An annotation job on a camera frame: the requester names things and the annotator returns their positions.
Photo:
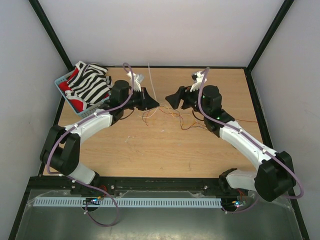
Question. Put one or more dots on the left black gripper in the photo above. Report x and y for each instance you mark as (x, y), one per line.
(147, 101)

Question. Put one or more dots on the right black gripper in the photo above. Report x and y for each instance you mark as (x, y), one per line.
(183, 93)

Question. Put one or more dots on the white zip tie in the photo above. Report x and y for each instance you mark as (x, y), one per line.
(151, 81)

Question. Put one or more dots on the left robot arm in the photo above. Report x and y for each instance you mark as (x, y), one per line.
(61, 150)

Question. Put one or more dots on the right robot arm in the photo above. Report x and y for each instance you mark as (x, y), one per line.
(273, 175)

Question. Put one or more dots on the blue plastic basket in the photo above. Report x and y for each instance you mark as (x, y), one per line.
(89, 109)

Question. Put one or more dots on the zebra striped cloth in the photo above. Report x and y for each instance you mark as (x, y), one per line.
(91, 83)

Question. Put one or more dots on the red cloth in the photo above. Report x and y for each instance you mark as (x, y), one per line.
(76, 102)

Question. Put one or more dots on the left green circuit board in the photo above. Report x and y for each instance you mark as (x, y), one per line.
(92, 201)

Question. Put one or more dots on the green circuit board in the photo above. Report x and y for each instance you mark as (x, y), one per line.
(92, 201)
(238, 203)

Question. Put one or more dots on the right green circuit board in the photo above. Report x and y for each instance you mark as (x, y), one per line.
(238, 203)

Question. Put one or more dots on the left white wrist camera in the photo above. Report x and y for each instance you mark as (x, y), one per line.
(138, 78)

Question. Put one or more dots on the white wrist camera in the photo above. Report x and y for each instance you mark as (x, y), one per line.
(198, 77)
(138, 78)

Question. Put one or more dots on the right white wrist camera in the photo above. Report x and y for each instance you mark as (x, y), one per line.
(198, 77)

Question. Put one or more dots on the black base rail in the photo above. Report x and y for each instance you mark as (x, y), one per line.
(206, 186)

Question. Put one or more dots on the black aluminium frame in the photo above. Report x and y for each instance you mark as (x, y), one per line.
(156, 122)

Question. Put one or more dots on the light blue slotted cable duct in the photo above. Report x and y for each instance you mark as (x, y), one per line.
(131, 202)

